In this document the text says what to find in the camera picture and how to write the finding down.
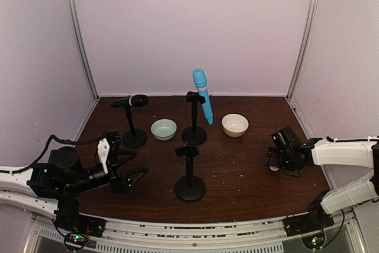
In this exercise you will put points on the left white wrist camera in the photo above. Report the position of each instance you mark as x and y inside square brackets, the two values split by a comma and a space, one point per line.
[103, 149]

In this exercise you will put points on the left aluminium frame post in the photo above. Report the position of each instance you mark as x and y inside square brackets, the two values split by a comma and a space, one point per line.
[81, 48]

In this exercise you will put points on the tall black microphone stand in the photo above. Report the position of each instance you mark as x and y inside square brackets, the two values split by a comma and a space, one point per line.
[194, 134]

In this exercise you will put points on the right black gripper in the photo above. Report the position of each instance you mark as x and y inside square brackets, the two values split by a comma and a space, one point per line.
[273, 156]

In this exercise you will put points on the thin black stand with clip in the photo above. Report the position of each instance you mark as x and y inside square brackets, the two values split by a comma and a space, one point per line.
[189, 188]

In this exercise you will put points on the light teal bowl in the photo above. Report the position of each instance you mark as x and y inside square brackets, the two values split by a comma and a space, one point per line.
[163, 129]

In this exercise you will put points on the white bowl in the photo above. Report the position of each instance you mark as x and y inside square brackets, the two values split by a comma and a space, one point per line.
[234, 125]

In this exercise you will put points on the blue toy microphone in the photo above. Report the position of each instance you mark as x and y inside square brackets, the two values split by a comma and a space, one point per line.
[200, 82]

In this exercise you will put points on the short black microphone stand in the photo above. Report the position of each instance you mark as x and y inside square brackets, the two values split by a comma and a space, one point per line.
[134, 137]

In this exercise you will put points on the aluminium frame post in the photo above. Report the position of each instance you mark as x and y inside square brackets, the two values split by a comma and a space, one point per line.
[305, 40]
[81, 48]

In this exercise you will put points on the right aluminium frame post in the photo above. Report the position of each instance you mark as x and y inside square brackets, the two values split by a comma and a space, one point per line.
[305, 40]

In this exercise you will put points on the front aluminium rail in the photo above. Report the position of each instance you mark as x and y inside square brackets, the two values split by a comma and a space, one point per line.
[265, 235]

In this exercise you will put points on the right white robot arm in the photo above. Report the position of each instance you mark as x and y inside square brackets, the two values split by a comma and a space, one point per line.
[291, 154]

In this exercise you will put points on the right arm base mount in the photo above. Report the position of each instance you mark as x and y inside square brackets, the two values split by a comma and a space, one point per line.
[311, 225]

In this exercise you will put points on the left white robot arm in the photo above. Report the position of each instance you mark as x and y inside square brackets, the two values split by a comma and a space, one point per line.
[51, 188]

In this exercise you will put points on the black handheld microphone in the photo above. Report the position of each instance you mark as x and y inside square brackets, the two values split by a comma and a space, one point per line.
[138, 101]

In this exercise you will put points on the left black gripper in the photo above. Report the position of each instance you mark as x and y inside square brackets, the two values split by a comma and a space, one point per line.
[117, 168]

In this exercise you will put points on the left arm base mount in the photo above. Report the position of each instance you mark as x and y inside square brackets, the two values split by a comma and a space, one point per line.
[76, 228]

